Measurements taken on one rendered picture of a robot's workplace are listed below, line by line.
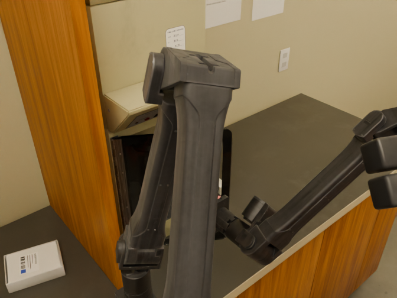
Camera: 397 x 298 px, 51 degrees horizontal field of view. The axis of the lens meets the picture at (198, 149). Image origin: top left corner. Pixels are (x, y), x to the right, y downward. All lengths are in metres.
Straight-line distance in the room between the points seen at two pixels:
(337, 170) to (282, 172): 0.77
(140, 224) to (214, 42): 1.18
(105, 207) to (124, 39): 0.40
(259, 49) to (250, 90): 0.20
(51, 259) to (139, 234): 0.65
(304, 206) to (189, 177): 0.50
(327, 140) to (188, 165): 1.51
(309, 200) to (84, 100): 0.53
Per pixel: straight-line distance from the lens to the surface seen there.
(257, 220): 1.01
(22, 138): 1.48
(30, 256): 1.39
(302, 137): 1.94
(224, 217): 1.05
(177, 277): 0.51
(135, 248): 0.77
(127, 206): 1.19
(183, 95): 0.48
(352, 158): 0.95
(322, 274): 1.89
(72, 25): 0.83
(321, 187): 0.95
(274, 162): 1.75
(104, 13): 0.96
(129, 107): 0.94
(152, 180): 0.66
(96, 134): 0.93
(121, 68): 1.02
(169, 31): 1.07
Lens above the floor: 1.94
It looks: 34 degrees down
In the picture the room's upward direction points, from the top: straight up
